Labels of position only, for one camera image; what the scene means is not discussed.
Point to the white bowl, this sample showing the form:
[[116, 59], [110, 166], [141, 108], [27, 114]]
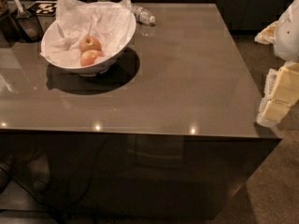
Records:
[[90, 47]]

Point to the clear plastic water bottle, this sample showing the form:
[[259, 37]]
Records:
[[143, 15]]

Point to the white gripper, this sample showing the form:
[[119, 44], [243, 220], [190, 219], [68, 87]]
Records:
[[288, 32]]

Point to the red yellow apple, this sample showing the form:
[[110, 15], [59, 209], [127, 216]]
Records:
[[88, 43], [88, 57]]

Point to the black white marker tag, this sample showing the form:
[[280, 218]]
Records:
[[44, 8]]

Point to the black scoop with handle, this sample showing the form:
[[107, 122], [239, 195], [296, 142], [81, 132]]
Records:
[[27, 23]]

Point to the white paper in bowl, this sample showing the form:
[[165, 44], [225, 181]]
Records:
[[90, 25]]

